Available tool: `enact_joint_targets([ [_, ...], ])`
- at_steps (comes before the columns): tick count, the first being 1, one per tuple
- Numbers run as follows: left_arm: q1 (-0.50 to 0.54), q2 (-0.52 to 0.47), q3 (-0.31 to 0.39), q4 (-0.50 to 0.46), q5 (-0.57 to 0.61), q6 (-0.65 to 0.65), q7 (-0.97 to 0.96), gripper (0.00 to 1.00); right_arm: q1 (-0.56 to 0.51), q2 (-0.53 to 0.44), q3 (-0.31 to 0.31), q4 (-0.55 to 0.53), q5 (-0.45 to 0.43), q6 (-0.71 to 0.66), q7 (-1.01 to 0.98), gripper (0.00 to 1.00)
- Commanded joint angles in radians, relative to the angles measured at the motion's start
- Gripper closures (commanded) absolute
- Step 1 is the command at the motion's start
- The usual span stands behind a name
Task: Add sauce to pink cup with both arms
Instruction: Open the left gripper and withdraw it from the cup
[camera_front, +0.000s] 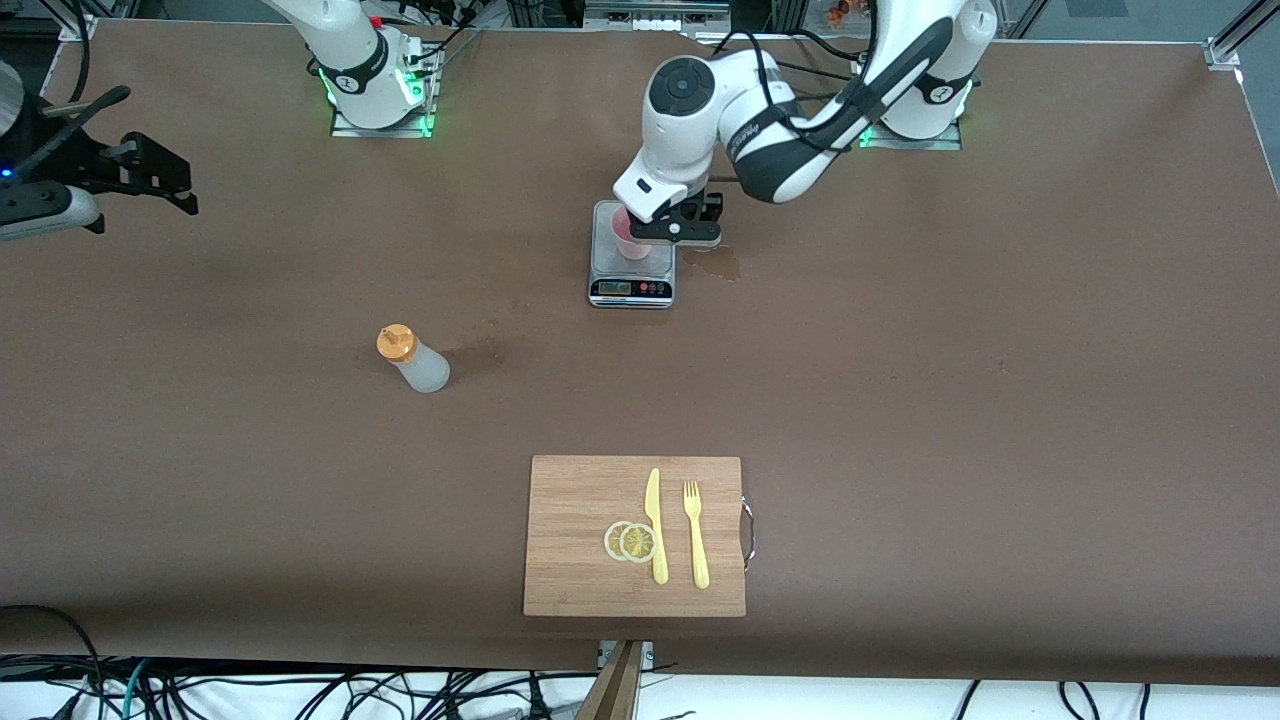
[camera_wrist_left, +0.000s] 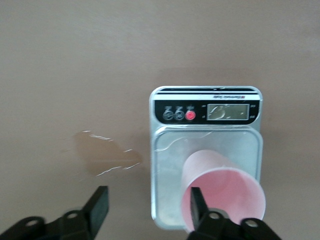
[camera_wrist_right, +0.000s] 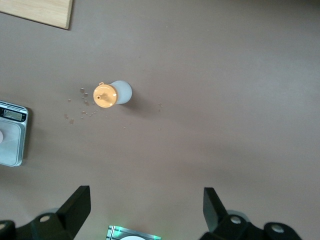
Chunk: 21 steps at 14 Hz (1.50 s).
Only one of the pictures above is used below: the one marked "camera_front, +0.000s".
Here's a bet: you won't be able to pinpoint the pink plastic cup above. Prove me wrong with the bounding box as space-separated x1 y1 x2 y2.
613 203 653 261

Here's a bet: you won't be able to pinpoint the translucent sauce bottle orange cap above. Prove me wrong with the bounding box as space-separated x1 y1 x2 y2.
376 323 451 394

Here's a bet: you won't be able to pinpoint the liquid spill puddle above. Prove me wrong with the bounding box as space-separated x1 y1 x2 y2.
683 245 743 281

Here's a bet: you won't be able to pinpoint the silver digital kitchen scale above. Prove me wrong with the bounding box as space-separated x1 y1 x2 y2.
587 200 678 310

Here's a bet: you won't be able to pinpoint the bamboo cutting board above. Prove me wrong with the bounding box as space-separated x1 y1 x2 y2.
522 455 748 618

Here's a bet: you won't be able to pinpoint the brown table cover sheet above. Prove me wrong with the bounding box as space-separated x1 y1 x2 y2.
0 18 1280 686

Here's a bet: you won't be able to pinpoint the yellow plastic knife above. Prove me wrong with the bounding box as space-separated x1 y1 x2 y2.
644 467 670 586

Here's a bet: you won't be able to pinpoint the yellow plastic fork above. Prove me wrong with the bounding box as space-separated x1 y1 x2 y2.
683 480 711 590

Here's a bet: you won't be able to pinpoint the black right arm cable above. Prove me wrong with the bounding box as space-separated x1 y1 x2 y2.
20 85 131 179

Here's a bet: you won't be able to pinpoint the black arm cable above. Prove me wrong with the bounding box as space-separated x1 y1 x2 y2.
700 28 881 156
20 85 131 179

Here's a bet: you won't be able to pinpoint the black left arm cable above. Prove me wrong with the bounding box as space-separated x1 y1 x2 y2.
700 28 881 156

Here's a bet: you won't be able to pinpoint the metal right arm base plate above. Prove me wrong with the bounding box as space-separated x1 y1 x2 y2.
330 45 438 139

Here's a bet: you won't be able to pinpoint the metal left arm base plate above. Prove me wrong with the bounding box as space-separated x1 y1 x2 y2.
857 60 963 151

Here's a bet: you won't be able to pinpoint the black floor cable loop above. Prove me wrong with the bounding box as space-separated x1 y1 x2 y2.
0 604 106 720

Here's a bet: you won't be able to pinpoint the wooden post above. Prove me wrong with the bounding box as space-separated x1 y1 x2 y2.
578 640 646 720

